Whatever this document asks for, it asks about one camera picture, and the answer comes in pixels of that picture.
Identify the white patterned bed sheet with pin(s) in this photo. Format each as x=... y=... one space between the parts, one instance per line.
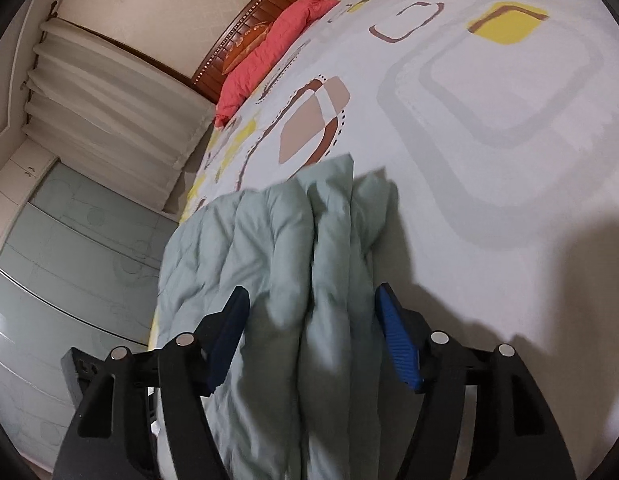
x=497 y=123

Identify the sage green quilted down garment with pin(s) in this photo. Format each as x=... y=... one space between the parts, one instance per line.
x=300 y=400

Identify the frosted glass wardrobe doors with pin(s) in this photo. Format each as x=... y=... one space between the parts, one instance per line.
x=79 y=269

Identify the coral red pillow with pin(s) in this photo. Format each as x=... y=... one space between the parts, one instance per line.
x=250 y=72

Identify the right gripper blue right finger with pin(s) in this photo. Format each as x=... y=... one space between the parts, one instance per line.
x=403 y=333

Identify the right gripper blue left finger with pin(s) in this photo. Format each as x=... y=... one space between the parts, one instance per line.
x=222 y=333

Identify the orange patterned cushion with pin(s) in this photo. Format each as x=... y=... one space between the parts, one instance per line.
x=246 y=44

